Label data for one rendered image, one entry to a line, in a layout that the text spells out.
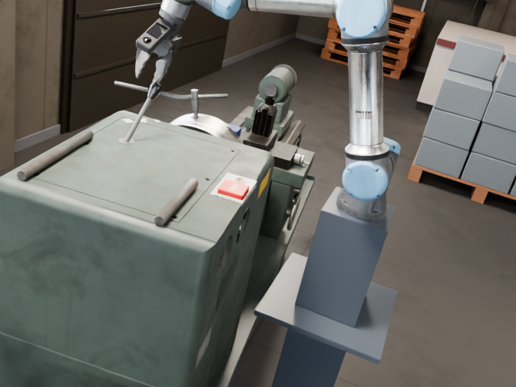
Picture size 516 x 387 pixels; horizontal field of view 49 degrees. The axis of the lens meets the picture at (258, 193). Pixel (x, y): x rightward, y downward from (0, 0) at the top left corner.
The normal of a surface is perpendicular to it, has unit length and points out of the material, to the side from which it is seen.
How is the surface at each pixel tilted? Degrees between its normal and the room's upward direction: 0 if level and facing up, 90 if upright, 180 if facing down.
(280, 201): 90
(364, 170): 97
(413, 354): 0
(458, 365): 0
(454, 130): 90
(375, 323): 0
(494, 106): 90
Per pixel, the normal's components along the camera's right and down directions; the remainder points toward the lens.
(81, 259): -0.25, 0.39
